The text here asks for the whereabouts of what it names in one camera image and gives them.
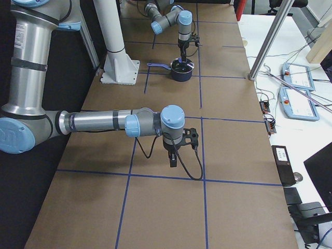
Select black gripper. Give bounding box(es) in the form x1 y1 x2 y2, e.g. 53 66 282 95
163 142 179 168
178 39 189 62

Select glass lid with purple knob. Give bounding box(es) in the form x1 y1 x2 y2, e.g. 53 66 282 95
171 58 195 74

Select white support column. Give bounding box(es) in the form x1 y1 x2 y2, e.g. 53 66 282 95
93 0 140 85

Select metal grabber stick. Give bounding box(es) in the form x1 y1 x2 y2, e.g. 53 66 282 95
263 63 332 113

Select small relay board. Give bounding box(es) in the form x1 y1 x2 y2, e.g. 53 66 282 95
264 114 276 136
259 100 270 114

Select black box with white label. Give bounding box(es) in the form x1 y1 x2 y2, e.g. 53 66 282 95
271 145 296 187

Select far teach pendant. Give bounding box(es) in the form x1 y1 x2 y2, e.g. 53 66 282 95
282 62 315 91

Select teach pendant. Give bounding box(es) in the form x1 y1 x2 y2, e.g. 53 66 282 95
282 62 315 91
279 87 320 121

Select near teach pendant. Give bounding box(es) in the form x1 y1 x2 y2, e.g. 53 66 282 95
279 87 320 121

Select black monitor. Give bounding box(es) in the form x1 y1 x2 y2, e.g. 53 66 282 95
304 146 332 212

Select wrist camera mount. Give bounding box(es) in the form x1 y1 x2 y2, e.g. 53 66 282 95
178 128 199 150
188 34 200 47

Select dark pot with purple handle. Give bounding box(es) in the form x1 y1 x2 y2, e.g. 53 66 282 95
147 57 195 82

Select black camera cable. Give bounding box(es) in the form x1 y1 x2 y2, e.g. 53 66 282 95
135 133 204 181

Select aluminium frame post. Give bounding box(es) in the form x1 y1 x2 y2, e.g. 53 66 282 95
248 0 294 81

